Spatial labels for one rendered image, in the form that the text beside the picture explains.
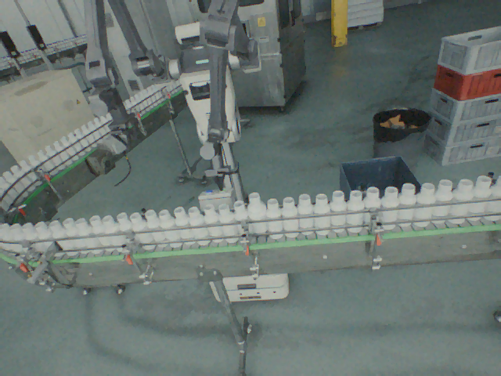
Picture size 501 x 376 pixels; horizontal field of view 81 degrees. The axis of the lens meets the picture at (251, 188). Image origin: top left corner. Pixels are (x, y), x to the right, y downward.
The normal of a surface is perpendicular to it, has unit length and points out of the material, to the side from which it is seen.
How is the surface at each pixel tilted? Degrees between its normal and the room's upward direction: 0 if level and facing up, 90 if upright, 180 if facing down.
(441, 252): 90
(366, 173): 90
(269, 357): 0
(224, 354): 0
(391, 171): 90
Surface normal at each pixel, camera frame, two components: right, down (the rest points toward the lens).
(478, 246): -0.04, 0.60
